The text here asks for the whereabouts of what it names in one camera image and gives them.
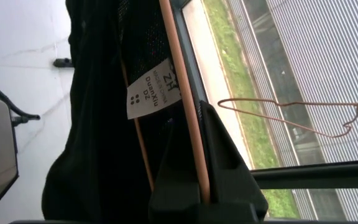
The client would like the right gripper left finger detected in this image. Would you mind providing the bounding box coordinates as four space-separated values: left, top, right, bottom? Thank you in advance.
149 136 202 222

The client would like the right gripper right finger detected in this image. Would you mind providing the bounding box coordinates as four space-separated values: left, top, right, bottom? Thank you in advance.
199 100 269 222

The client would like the black garment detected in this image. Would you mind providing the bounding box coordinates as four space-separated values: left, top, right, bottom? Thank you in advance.
41 0 200 223

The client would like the pink clothes hanger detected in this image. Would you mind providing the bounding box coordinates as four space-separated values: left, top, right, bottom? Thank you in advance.
119 0 211 203
218 97 358 139

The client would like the black clothes rack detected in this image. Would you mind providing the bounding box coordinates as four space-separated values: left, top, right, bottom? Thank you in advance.
53 58 358 190

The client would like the window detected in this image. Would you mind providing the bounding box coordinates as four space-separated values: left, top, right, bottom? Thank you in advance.
169 0 358 222

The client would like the black cable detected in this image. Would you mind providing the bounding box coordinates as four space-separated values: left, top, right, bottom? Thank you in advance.
0 75 41 127

